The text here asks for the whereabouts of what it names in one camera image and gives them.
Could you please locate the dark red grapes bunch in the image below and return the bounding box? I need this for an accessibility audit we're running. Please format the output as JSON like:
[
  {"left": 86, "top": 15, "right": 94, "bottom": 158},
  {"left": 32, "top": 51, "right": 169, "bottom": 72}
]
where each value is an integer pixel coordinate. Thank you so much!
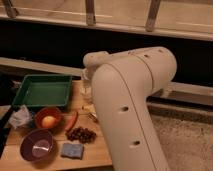
[{"left": 66, "top": 127, "right": 96, "bottom": 144}]

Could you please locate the blue sponge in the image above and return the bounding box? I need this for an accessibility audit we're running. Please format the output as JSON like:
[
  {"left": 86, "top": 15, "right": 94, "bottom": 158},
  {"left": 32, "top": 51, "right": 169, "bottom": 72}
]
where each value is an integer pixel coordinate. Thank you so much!
[{"left": 61, "top": 143, "right": 84, "bottom": 159}]

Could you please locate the orange fruit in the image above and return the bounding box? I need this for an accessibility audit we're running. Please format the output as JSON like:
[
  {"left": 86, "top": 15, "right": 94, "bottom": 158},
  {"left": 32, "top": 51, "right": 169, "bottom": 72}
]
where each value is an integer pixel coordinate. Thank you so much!
[{"left": 41, "top": 116, "right": 56, "bottom": 129}]

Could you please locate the orange bowl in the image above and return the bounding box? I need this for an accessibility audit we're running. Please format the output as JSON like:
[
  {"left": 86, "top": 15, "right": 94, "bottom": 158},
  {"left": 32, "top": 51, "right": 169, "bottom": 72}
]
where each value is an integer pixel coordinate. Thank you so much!
[{"left": 35, "top": 107, "right": 62, "bottom": 129}]

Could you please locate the green plastic tray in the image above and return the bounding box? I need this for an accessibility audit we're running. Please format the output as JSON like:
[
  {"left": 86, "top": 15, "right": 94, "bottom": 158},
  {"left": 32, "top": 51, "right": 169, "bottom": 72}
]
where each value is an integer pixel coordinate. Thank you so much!
[{"left": 12, "top": 74, "right": 72, "bottom": 108}]

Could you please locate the purple bowl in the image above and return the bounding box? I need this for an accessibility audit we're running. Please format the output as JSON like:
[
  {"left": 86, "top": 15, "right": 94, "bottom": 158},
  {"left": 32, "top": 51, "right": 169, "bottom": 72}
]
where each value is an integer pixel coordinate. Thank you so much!
[{"left": 20, "top": 129, "right": 54, "bottom": 162}]

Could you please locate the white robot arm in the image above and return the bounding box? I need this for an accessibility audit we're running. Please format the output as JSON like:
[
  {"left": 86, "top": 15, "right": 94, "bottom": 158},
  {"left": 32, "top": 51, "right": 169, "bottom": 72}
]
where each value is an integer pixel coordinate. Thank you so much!
[{"left": 82, "top": 47, "right": 177, "bottom": 171}]

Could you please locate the red sausage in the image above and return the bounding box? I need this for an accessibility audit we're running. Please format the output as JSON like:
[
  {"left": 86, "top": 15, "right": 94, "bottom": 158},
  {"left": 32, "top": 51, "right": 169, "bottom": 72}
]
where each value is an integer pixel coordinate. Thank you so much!
[{"left": 65, "top": 111, "right": 78, "bottom": 132}]

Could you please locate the white paper cup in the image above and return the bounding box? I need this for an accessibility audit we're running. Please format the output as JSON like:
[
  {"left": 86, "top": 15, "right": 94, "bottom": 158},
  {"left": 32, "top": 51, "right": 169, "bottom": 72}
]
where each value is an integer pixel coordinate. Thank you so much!
[{"left": 80, "top": 85, "right": 92, "bottom": 101}]

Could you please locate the wooden cutting board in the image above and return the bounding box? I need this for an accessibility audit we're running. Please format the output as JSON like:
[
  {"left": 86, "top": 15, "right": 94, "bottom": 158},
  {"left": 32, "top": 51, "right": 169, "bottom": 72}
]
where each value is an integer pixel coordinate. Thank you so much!
[{"left": 0, "top": 80, "right": 112, "bottom": 171}]

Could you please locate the yellow banana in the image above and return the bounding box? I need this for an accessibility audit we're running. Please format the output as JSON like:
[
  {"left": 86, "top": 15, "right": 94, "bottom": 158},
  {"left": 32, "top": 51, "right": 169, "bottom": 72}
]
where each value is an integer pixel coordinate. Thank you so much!
[{"left": 82, "top": 105, "right": 94, "bottom": 112}]

